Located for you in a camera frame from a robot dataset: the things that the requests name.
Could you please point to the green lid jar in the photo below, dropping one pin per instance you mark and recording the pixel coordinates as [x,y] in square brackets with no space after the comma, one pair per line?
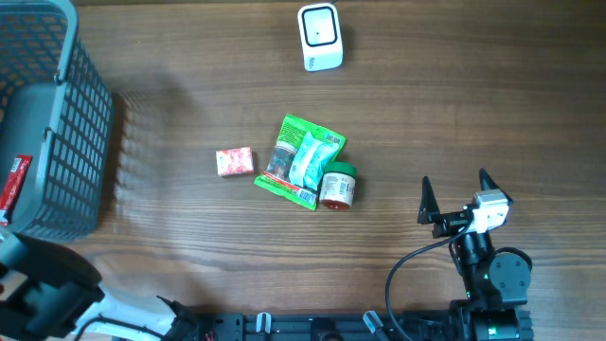
[338,185]

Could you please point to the grey plastic basket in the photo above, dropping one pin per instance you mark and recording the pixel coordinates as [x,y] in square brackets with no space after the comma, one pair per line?
[55,108]

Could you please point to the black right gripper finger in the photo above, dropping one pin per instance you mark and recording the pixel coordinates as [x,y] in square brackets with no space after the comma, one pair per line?
[487,183]
[429,212]

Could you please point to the small red carton box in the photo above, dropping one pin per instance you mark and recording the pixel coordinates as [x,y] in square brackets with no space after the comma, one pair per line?
[235,161]

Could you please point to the green snack bag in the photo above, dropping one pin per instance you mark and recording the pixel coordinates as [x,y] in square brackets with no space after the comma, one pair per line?
[275,178]

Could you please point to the red toothpaste box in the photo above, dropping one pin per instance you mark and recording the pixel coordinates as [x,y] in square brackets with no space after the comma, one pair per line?
[12,188]

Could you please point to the white barcode scanner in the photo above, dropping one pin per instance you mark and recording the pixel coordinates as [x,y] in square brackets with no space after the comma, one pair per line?
[320,36]

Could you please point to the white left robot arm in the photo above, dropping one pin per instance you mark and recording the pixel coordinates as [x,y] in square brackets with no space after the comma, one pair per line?
[63,294]

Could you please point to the light blue wipes packet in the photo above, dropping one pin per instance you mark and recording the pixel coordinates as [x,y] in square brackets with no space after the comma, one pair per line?
[309,162]

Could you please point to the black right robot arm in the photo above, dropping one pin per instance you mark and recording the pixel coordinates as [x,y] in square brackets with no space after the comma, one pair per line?
[496,279]

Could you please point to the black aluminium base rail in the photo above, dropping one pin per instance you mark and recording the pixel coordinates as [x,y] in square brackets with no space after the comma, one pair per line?
[370,326]

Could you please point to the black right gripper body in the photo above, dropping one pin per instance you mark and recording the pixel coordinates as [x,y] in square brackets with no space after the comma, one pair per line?
[449,224]

